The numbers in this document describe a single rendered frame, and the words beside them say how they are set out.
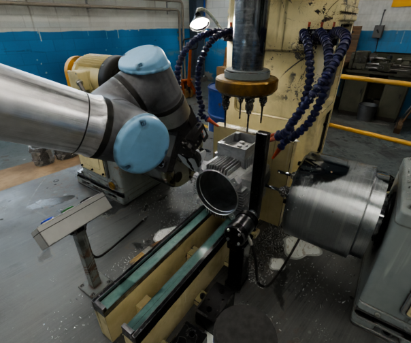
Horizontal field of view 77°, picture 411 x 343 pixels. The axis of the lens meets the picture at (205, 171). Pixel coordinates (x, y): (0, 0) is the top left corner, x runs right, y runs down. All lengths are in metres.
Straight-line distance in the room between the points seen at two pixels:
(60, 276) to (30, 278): 0.09
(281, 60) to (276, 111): 0.17
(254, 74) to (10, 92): 0.56
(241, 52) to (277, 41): 0.23
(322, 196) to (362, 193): 0.08
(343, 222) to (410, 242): 0.12
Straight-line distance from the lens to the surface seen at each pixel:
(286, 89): 0.97
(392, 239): 0.67
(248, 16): 0.75
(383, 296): 0.77
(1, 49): 6.06
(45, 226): 0.68
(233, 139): 0.90
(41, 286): 0.96
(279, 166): 0.91
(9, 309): 0.95
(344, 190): 0.68
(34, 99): 0.35
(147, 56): 0.54
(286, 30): 0.95
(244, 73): 0.74
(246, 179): 0.77
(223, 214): 0.83
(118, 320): 0.75
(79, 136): 0.36
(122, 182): 1.10
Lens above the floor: 1.47
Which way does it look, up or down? 30 degrees down
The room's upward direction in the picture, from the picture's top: straight up
